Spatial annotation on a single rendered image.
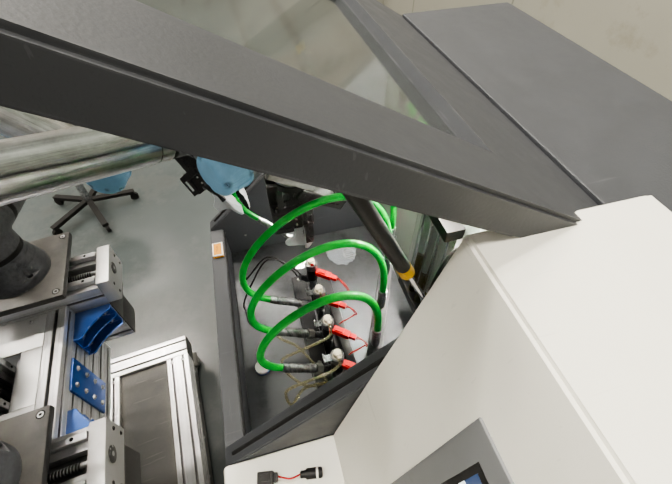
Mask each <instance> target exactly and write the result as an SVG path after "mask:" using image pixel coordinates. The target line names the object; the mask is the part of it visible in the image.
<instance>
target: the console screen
mask: <svg viewBox="0 0 672 484"><path fill-rule="evenodd" d="M391 484H514V482H513V480H512V478H511V476H510V474H509V472H508V470H507V468H506V466H505V464H504V461H503V459H502V457H501V455H500V453H499V451H498V449H497V447H496V445H495V443H494V441H493V439H492V437H491V435H490V433H489V431H488V429H487V427H486V425H485V423H484V421H483V419H482V418H481V417H479V418H478V419H476V420H475V421H474V422H472V423H471V424H470V425H468V426H467V427H466V428H464V429H463V430H462V431H460V432H459V433H458V434H456V435H455V436H454V437H452V438H451V439H450V440H448V441H447V442H446V443H444V444H443V445H442V446H440V447H439V448H438V449H436V450H435V451H434V452H432V453H431V454H430V455H428V456H427V457H426V458H424V459H423V460H422V461H420V462H419V463H418V464H416V465H415V466H414V467H412V468H411V469H410V470H409V471H407V472H406V473H405V474H403V475H402V476H401V477H399V478H398V479H397V480H395V481H394V482H393V483H391Z"/></svg>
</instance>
